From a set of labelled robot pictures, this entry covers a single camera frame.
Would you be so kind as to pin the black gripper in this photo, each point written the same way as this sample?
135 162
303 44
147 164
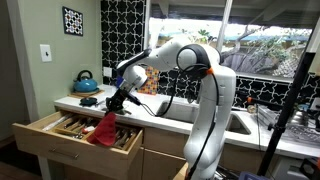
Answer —
120 98

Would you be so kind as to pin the red towel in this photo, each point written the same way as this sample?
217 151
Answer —
103 131

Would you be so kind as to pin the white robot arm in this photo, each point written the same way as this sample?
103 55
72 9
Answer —
216 100

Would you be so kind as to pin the wooden kitchen drawer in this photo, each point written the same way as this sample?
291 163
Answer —
33 136

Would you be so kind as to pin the wooden trivet board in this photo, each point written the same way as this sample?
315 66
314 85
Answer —
96 92

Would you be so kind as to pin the black round dish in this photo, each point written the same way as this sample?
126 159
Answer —
88 101

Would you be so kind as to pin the blue rectangular container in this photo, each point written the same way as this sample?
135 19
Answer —
119 82

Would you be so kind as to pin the white red kitchen tool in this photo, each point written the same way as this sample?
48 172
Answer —
88 129

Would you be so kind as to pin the wooden cutlery organizer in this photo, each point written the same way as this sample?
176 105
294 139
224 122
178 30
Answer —
128 141

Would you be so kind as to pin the colourful checkered cutting board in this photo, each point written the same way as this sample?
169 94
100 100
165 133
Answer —
151 85

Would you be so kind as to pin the lower wooden cabinet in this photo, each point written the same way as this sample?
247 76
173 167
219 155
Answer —
160 143

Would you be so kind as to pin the stainless steel sink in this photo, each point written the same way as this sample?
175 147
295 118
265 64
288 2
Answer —
180 113

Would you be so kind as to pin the framed patterned tile picture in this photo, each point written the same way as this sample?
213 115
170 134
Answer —
72 21

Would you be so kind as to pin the black boom rod orange bands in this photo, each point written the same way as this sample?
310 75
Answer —
266 102

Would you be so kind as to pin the blue plastic box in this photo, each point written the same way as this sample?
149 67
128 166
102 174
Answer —
251 176

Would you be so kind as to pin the kitchen window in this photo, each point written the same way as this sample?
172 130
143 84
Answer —
266 50

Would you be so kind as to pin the black tripod stand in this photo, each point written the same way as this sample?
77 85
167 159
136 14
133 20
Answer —
286 110

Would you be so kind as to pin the metal dish rack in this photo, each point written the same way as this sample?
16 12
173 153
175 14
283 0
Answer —
300 130

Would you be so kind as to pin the white wall outlet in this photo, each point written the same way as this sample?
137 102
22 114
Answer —
107 72

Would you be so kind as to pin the white light switch plate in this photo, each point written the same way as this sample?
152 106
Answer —
46 53

